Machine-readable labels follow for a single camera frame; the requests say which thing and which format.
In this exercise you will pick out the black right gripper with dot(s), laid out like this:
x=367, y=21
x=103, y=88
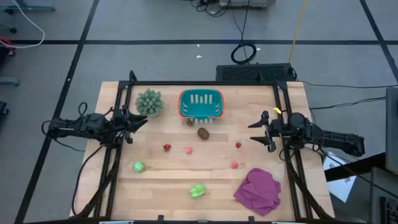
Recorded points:
x=272, y=130

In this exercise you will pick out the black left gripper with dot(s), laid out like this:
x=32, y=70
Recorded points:
x=119, y=119

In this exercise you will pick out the red toy strawberry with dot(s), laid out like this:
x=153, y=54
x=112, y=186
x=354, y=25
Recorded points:
x=167, y=147
x=238, y=144

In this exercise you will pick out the green toy cabbage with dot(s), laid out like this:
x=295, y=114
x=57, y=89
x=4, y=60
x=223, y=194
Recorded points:
x=139, y=166

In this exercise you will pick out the brown toy kiwi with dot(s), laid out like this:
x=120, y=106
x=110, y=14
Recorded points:
x=203, y=133

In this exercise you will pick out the pink toy peach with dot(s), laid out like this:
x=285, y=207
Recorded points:
x=188, y=151
x=234, y=165

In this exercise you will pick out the green toy starfruit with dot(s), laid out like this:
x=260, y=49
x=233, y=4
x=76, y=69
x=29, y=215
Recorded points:
x=198, y=191

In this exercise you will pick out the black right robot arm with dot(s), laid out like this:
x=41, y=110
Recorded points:
x=335, y=140

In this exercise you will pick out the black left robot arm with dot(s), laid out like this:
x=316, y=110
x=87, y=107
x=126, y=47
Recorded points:
x=77, y=126

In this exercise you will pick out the small brown toy produce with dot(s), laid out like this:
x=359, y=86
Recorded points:
x=189, y=122

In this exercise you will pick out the potted green succulent plant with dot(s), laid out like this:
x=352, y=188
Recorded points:
x=149, y=102

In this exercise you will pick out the black computer case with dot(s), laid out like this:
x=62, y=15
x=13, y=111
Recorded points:
x=255, y=73

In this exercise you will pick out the purple cloth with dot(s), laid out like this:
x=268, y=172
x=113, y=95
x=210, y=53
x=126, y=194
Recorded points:
x=258, y=193

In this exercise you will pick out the teal basket with orange rim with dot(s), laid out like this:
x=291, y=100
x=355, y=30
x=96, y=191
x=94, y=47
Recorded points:
x=201, y=104

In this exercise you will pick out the white paper sheet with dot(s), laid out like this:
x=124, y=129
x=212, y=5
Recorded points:
x=340, y=183

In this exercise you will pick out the dark office desk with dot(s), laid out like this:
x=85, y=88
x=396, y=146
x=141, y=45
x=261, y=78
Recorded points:
x=354, y=166

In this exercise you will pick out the grey monitor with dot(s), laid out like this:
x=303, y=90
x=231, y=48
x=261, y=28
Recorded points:
x=392, y=130

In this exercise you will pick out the grey equipment box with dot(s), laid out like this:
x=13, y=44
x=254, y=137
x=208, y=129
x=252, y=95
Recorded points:
x=245, y=2

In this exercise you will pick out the black keyboard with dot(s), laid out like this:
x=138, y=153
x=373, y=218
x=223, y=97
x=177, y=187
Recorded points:
x=390, y=210

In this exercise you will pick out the red object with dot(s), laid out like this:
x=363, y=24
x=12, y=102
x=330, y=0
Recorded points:
x=6, y=43

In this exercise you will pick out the grey table leg base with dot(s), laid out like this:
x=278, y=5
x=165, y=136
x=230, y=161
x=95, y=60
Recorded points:
x=28, y=7

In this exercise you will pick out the black metal table frame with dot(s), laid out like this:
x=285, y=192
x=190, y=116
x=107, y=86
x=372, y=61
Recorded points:
x=202, y=83

